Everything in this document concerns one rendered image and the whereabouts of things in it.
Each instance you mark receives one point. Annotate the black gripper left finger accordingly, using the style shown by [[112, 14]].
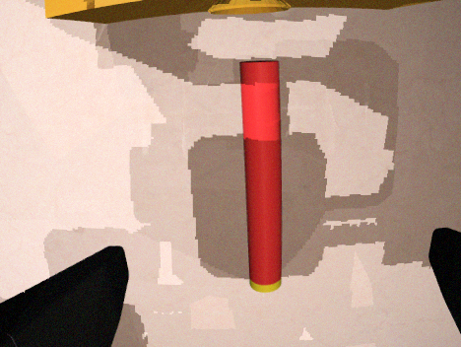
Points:
[[78, 307]]

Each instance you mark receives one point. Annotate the red cylinder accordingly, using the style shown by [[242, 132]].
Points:
[[262, 149]]

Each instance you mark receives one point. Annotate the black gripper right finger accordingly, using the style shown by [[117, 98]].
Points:
[[445, 259]]

